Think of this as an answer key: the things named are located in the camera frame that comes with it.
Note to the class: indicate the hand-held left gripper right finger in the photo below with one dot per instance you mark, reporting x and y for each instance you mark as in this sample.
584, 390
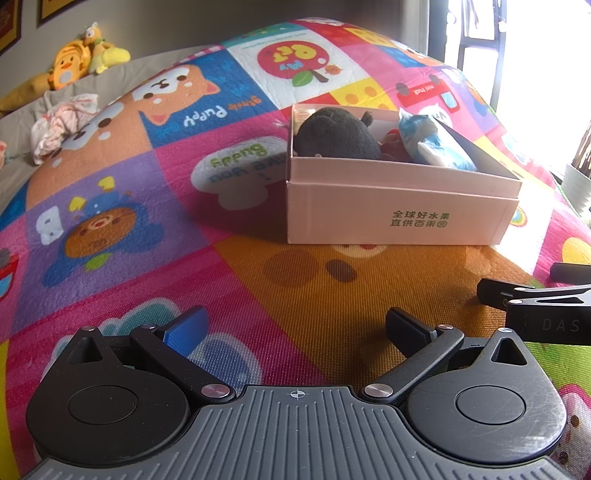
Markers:
405, 328

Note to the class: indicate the black plush toy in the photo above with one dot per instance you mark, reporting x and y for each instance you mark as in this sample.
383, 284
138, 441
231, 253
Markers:
337, 134

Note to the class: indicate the grey bed sheet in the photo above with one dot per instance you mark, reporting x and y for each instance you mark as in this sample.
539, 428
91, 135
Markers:
18, 138

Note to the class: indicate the black framed window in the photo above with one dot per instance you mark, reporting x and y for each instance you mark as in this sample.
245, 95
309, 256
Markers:
466, 41

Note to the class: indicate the long yellow pillow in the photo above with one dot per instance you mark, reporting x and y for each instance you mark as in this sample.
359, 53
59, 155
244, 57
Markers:
23, 94

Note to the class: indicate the colourful cartoon play mat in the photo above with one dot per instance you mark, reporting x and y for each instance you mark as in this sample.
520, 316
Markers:
138, 184

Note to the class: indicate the tall framed wall picture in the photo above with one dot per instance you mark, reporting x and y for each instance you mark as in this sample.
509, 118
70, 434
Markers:
9, 25

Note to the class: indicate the pale pink cardboard box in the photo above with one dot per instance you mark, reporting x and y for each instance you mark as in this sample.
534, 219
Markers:
392, 203

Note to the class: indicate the blue white tissue packet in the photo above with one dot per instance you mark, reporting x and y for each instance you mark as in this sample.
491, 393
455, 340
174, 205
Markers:
434, 147

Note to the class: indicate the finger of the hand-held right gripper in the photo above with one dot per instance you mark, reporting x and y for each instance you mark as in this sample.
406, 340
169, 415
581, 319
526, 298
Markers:
570, 271
496, 293

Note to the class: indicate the wide framed wall picture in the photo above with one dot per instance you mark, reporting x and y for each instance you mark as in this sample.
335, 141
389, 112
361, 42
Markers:
60, 9

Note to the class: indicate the yellow duck backpack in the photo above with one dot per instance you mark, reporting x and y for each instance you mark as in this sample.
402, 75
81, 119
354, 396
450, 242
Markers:
69, 69

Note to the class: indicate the red toy figure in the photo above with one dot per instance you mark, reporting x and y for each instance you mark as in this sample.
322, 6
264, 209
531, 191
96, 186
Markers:
392, 141

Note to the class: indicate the large floral cloth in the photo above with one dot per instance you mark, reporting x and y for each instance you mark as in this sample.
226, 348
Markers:
60, 120

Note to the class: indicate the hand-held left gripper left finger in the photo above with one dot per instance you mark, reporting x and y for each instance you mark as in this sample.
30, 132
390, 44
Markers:
184, 333

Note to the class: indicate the white plant pot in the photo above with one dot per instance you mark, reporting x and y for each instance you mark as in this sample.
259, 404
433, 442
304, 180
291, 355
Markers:
577, 189

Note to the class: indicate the yellow duck plush toy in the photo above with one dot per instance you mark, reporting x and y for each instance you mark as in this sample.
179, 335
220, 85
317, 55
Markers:
108, 57

